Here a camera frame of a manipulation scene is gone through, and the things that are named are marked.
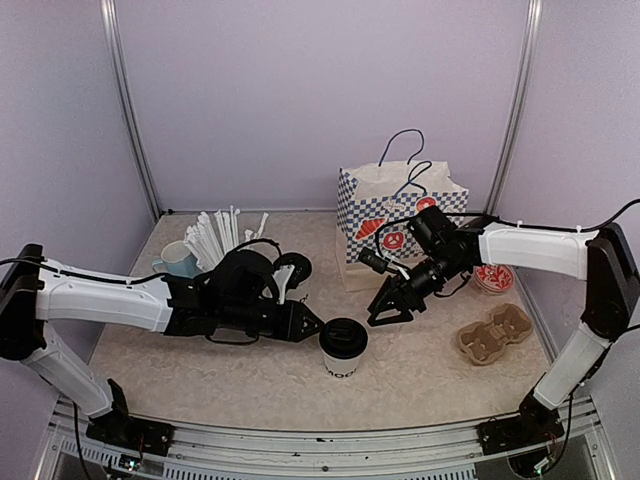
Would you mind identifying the right aluminium corner post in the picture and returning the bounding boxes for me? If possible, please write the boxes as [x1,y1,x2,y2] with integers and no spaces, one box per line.
[484,0,543,214]

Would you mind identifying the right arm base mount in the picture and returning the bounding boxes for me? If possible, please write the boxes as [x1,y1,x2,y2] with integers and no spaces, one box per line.
[477,390,565,455]

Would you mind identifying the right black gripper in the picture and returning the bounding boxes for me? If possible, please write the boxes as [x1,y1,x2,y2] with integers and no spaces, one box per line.
[369,249,467,325]

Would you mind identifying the red patterned small bowl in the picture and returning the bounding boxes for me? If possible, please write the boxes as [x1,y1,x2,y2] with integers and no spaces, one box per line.
[474,265,515,295]

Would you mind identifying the light blue ceramic mug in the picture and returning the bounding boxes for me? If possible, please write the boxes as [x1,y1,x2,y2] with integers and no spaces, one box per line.
[151,241,201,278]

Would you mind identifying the brown cardboard cup carrier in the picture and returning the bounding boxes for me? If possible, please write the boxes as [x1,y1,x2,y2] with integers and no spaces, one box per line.
[455,303,534,366]

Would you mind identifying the bundle of wrapped white straws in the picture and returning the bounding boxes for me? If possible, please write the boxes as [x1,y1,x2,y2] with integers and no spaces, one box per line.
[183,205,269,271]

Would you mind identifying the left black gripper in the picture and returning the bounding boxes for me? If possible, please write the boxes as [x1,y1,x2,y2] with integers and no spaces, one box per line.
[220,298,325,342]

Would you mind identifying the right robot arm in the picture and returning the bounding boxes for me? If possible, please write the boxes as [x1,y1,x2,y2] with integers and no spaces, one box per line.
[359,206,639,444]

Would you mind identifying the aluminium corner post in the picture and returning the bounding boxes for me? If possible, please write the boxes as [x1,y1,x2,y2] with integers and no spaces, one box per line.
[100,0,163,222]
[484,0,543,214]

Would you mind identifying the aluminium front rail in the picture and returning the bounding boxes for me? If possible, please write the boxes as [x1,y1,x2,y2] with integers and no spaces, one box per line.
[31,399,619,479]

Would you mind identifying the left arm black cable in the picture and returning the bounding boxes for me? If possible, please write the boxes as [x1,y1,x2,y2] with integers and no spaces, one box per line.
[0,238,284,346]

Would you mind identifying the checkered paper takeout bag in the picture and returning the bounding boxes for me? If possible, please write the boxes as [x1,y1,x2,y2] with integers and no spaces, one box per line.
[335,129,470,294]

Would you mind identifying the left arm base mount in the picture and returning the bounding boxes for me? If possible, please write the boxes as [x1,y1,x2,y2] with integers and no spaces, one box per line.
[86,379,175,457]

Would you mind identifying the white paper coffee cup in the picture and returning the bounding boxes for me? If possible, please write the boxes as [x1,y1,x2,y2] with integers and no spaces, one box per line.
[288,279,311,303]

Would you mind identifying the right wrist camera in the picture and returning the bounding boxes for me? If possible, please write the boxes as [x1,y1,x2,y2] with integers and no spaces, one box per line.
[358,247,409,280]

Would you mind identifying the left aluminium corner post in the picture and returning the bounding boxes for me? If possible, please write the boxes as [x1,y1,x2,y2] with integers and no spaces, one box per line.
[100,0,163,222]

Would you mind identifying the black plastic cup lid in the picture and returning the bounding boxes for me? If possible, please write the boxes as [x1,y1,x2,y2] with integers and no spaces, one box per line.
[275,252,312,285]

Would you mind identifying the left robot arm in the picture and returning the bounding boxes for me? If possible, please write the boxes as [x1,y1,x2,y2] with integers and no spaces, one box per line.
[1,244,324,445]

